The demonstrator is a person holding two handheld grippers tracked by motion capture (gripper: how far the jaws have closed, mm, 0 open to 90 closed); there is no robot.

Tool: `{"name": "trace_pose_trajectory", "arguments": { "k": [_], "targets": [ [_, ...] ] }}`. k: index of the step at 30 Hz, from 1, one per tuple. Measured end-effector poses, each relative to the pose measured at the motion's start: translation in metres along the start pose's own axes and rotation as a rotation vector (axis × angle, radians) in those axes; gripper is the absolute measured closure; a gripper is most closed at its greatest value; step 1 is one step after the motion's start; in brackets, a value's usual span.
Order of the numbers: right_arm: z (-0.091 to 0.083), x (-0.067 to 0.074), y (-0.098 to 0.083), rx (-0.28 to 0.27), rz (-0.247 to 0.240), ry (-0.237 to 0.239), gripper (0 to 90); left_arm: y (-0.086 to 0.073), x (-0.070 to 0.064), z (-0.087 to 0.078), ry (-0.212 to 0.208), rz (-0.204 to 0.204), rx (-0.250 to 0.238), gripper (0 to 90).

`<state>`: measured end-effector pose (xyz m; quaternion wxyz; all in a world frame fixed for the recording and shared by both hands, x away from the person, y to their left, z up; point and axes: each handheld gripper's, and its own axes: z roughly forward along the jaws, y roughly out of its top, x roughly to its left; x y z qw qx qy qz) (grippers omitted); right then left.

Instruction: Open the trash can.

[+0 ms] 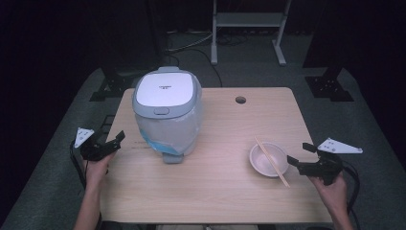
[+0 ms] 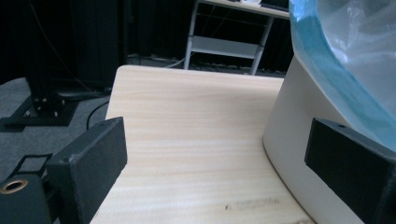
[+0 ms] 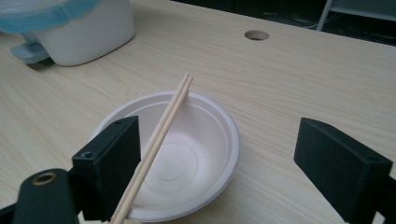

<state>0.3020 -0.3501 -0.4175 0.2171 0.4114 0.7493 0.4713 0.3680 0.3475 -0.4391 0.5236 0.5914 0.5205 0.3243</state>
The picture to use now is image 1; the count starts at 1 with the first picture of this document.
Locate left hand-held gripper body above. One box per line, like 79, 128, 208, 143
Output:
74, 127, 123, 162

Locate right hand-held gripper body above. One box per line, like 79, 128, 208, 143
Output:
298, 137, 364, 187

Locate wooden disposable chopsticks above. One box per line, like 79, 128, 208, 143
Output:
254, 136, 291, 189

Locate white ceramic bowl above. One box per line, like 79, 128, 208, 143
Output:
249, 141, 290, 178

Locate translucent white trash bag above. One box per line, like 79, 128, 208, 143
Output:
134, 103, 203, 157

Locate grey pedal trash can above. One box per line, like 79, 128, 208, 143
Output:
131, 65, 203, 165

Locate person's left hand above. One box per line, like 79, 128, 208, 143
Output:
83, 152, 116, 190

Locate person's right hand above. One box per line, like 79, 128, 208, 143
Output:
308, 173, 349, 212

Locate black stand base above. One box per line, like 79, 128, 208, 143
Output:
89, 66, 148, 103
304, 66, 355, 103

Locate white metal stand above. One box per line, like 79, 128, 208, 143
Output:
210, 0, 293, 67

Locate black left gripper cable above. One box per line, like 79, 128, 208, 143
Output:
69, 139, 89, 190

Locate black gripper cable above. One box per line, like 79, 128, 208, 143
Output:
69, 139, 89, 190
341, 160, 362, 230

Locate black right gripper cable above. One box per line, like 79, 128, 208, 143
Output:
341, 160, 362, 230

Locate black floor cable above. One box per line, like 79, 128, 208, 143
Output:
166, 47, 224, 88

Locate grey floor cable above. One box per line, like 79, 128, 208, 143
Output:
166, 33, 214, 54

